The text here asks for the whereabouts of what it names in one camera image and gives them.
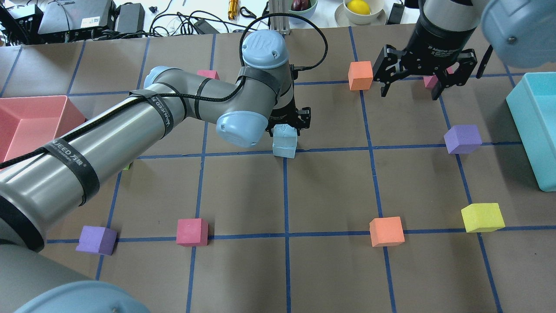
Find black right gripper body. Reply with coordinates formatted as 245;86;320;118
399;13;477;76

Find yellow foam block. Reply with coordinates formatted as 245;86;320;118
461;203;506;233

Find light blue foam block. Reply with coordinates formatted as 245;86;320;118
272;144;297;159
272;123;298;150

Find aluminium frame post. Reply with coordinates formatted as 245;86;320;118
268;0;291;35

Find purple foam block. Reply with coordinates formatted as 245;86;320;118
76;225;117;256
443;124;483;154

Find pink foam block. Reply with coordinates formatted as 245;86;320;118
423;66;453;90
175;218;209;247
196;70;220;80

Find beige plate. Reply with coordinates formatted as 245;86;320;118
335;4;387;27

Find turquoise plastic tray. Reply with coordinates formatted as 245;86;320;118
506;72;556;192

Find green bowl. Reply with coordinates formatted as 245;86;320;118
288;0;318;20

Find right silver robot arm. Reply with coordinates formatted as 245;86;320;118
373;0;556;100

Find dark red fruit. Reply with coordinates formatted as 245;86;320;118
290;0;311;12

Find pink plastic tray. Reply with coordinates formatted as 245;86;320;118
0;95;86;162

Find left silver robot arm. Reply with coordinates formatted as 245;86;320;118
0;30;296;313

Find yellow lemon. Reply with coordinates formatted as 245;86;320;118
346;0;371;15

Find black electronics box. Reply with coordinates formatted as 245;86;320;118
38;0;116;36

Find black power adapter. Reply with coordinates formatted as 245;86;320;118
386;3;405;25
115;3;145;33

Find orange foam block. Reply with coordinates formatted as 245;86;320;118
348;61;374;91
369;216;405;247

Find scissors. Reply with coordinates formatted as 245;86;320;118
238;1;269;19

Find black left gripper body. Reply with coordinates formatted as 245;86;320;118
265;65;302;131

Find beige bowl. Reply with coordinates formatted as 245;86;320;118
343;0;384;24

